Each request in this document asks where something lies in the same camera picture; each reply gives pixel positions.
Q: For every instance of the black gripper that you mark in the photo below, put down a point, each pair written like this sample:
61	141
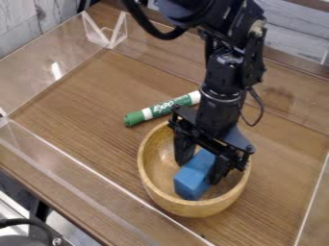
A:
210	127

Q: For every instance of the clear acrylic corner bracket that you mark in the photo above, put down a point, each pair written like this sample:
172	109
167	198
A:
104	36

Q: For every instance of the blue foam block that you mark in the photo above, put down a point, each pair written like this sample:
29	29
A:
189	180

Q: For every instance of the clear acrylic barrier wall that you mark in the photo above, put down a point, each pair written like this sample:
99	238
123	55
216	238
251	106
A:
108	212

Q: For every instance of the black metal table leg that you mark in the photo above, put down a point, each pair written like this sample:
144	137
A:
41	211

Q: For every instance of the green Expo marker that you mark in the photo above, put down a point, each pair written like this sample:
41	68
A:
159	109

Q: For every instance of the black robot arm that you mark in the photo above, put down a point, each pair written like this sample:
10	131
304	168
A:
231	27

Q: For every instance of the brown wooden bowl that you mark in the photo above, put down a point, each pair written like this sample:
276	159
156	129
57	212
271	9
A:
157	168

